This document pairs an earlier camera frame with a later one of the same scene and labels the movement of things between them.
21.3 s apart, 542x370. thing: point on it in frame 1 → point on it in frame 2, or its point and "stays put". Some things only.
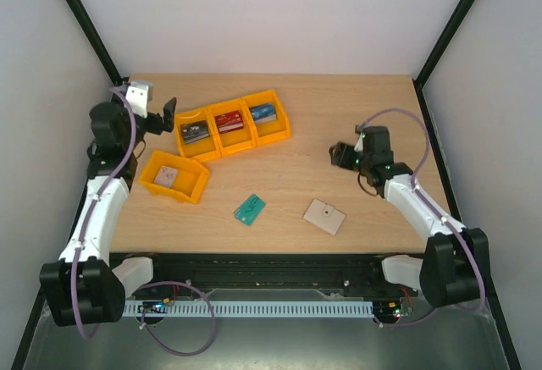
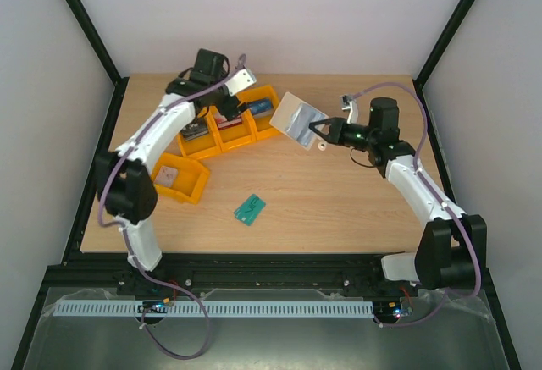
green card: x=250 y=209 stays put
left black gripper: x=168 y=112 → x=227 y=109
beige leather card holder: x=324 y=217 → x=293 y=118
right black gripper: x=342 y=155 → x=333 y=130
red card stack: x=230 y=121 stays put
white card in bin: x=166 y=176 stays put
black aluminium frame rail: x=275 y=271 stays put
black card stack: x=195 y=131 stays put
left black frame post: x=83 y=19 stays put
